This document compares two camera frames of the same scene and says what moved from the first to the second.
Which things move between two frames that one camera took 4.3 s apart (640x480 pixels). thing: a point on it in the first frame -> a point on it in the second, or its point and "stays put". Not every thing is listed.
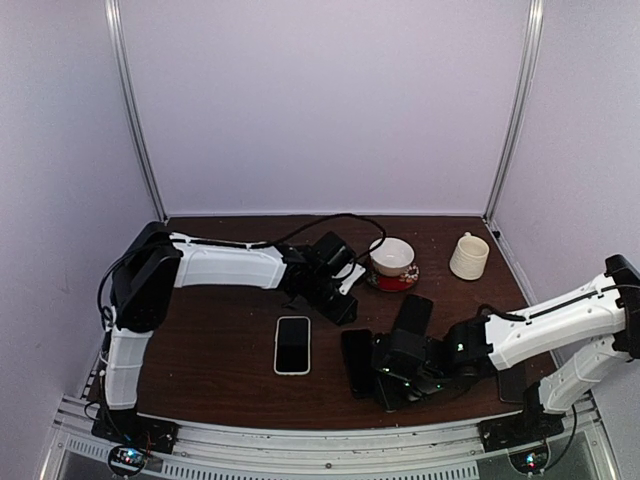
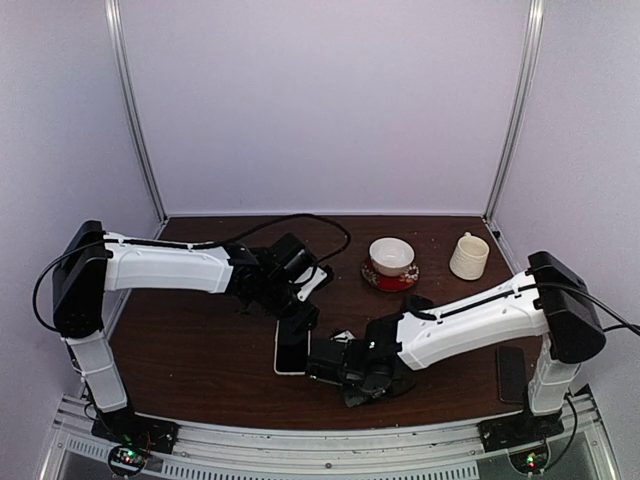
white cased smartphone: [292, 346] stays put
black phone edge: [512, 383] stays put
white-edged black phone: [292, 345] stays put
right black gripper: [390, 398] -> [352, 398]
